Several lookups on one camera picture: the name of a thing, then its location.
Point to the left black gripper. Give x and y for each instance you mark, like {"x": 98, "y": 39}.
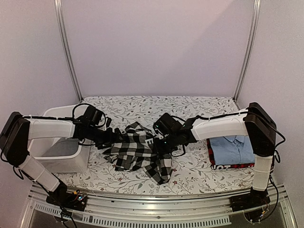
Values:
{"x": 109, "y": 140}

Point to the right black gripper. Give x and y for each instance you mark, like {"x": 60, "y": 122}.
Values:
{"x": 159, "y": 149}

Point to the black white plaid shirt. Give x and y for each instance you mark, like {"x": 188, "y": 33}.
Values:
{"x": 139, "y": 151}

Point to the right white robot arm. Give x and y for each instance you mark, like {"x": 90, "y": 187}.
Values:
{"x": 253, "y": 122}

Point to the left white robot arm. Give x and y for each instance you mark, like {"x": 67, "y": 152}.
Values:
{"x": 19, "y": 130}

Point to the floral white tablecloth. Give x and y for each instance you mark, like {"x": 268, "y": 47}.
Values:
{"x": 192, "y": 172}

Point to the white plastic bin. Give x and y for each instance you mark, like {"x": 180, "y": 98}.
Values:
{"x": 51, "y": 143}

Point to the folded red black shirt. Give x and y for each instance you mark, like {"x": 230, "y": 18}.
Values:
{"x": 215, "y": 166}

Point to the folded light blue shirt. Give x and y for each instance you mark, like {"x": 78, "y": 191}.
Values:
{"x": 232, "y": 150}

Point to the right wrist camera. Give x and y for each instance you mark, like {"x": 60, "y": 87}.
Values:
{"x": 166, "y": 124}

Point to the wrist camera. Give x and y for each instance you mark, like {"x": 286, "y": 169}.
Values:
{"x": 166, "y": 124}
{"x": 92, "y": 116}

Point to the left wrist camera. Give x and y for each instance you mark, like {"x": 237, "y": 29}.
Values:
{"x": 92, "y": 116}

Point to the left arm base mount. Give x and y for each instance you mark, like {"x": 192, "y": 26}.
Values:
{"x": 75, "y": 200}

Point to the aluminium front rail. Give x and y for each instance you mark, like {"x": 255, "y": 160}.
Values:
{"x": 116, "y": 210}

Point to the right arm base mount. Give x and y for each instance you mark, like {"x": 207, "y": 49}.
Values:
{"x": 256, "y": 201}

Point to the left aluminium frame post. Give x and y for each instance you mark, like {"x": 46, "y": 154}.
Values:
{"x": 66, "y": 48}

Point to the aluminium frame post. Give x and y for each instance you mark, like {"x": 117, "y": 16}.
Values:
{"x": 66, "y": 48}
{"x": 249, "y": 47}

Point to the right aluminium frame post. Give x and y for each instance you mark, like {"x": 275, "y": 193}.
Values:
{"x": 249, "y": 47}

